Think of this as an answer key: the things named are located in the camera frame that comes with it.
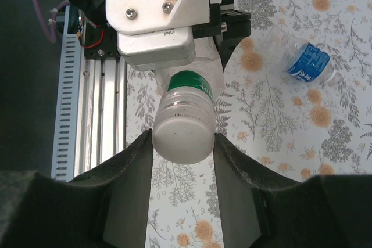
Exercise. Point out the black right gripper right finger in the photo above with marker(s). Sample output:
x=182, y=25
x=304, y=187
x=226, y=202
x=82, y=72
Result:
x=290, y=216

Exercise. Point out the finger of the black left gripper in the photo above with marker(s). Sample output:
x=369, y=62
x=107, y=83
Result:
x=228, y=47

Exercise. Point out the aluminium frame rail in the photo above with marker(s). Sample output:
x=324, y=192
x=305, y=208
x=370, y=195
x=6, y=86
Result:
x=101, y=114

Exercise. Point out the clear bottle blue label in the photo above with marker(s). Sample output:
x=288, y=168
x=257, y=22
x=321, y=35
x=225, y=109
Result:
x=308, y=62

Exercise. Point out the large white bottle cap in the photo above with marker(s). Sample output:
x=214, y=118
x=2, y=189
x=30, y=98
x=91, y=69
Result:
x=183, y=140

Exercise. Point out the floral patterned table mat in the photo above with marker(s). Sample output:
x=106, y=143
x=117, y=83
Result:
x=290, y=143

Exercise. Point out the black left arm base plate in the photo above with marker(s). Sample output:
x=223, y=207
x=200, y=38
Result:
x=109, y=52

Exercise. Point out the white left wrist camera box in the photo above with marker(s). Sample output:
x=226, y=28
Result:
x=145, y=7

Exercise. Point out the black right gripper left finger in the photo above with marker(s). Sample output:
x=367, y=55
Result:
x=72, y=210

